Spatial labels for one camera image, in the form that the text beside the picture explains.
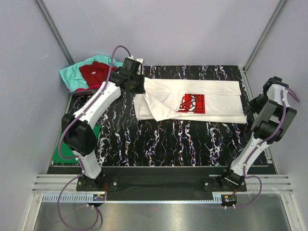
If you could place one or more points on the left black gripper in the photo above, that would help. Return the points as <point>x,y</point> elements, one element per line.
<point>141,90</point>

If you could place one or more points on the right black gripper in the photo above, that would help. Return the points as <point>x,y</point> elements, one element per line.
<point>251,107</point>

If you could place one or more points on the white printed t-shirt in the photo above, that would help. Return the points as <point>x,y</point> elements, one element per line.
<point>196,100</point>

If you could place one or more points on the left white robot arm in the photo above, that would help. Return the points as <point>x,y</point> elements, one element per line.
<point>77,128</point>

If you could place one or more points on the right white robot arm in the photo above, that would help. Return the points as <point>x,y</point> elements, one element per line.
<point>274,117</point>

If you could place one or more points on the pink garment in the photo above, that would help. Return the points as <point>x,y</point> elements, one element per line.
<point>83,89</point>

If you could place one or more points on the red t-shirt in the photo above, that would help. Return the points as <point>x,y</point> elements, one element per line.
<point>94,74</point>

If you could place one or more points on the dark laundry basket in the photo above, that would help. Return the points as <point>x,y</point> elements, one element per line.
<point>81,92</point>

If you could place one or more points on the teal t-shirt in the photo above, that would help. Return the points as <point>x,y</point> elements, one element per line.
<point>72,77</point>

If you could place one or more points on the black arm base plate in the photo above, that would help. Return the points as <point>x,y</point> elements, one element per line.
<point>162,183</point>

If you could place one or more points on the aluminium frame rail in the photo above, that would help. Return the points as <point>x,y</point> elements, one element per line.
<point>50,183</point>

